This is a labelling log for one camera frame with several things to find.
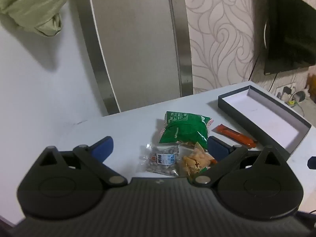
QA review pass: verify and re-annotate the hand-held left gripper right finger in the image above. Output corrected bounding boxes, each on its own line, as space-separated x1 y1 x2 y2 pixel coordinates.
190 136 284 188

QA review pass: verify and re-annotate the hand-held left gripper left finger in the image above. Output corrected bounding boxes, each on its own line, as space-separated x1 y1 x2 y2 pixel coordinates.
37 136 127 187

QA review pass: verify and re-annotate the orange snack stick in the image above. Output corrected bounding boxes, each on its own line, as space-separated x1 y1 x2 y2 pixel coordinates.
212 125 258 149

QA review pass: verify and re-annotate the large green snack packet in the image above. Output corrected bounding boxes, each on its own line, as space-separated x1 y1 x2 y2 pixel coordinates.
159 111 215 151

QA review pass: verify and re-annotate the dark box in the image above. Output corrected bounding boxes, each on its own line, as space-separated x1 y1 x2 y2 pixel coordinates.
218 85 312 160

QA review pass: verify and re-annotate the clear seed packet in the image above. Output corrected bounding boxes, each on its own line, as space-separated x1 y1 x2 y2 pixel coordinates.
138 143 181 178

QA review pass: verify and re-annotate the yellow snack packet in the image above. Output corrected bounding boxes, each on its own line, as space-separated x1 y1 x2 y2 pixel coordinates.
181 142 218 178

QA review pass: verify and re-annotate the yellow bag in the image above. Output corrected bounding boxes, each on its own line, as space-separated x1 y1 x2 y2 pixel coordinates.
306 74 316 97

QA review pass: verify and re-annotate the green cloth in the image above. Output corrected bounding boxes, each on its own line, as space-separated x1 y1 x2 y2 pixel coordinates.
0 0 76 37

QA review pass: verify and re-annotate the black television cable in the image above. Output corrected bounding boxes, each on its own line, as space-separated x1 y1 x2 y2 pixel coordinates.
269 73 278 92
248 54 260 82

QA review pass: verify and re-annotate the black wall television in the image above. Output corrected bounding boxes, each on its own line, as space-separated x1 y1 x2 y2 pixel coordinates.
263 0 316 76

